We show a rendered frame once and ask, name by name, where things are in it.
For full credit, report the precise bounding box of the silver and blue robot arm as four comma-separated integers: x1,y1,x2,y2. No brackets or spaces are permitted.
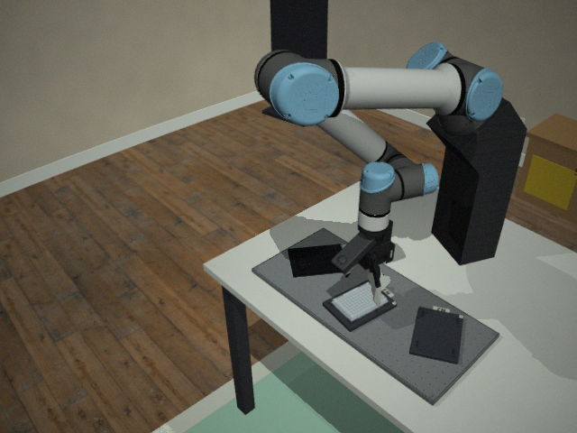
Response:
254,41,503,232

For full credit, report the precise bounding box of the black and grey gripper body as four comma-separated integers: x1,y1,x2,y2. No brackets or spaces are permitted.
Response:
358,220,395,270

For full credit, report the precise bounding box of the dark grey rectangular frame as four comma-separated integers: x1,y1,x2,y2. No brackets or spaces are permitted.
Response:
323,280,398,332

